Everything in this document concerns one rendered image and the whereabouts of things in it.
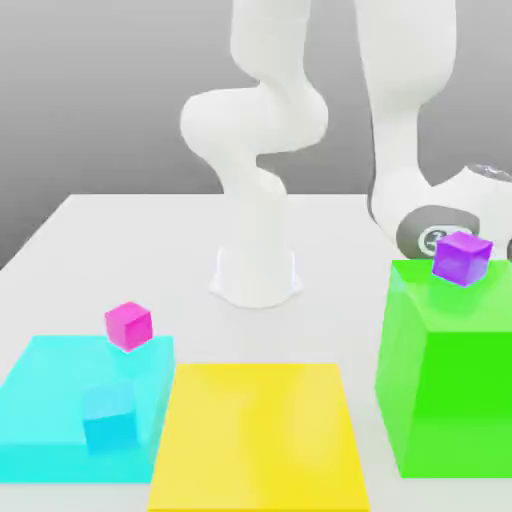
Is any small pink cube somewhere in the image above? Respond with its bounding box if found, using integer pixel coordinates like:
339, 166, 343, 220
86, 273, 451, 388
104, 301, 154, 354

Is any small purple cube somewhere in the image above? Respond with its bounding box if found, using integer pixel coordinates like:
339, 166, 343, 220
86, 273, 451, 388
431, 230, 494, 288

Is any small cyan cube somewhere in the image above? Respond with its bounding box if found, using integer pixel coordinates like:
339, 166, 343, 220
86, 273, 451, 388
81, 381, 139, 456

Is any large yellow box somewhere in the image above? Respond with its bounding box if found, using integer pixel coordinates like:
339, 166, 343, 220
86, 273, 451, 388
146, 362, 372, 512

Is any large green box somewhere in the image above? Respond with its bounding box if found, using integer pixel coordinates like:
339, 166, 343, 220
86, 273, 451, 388
374, 259, 512, 480

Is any large cyan box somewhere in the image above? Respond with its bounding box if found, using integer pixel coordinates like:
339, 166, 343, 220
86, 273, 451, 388
0, 334, 176, 484

